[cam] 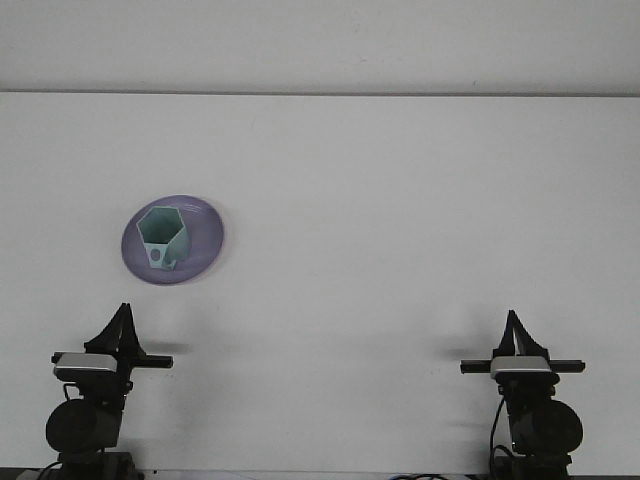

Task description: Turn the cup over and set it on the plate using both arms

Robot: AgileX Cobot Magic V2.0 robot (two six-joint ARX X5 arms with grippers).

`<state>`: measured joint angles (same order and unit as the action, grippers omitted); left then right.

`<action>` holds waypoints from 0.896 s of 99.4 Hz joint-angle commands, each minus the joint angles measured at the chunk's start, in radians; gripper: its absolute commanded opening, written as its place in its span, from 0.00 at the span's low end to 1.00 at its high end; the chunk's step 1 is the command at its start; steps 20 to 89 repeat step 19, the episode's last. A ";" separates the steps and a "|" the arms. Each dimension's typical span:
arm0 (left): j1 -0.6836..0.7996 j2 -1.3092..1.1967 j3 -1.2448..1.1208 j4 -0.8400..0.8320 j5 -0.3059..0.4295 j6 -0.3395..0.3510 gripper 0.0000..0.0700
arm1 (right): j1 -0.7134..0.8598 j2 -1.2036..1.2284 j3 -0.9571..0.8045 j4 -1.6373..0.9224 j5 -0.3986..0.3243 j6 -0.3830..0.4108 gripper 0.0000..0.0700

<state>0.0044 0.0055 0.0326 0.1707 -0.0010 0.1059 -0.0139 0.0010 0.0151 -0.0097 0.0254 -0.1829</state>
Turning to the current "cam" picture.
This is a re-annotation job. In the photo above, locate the pale blue hexagonal cup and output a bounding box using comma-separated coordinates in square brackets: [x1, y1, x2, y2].
[135, 205, 191, 272]

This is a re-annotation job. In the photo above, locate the pale purple round plate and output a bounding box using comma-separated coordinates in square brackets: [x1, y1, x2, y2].
[120, 193, 227, 287]

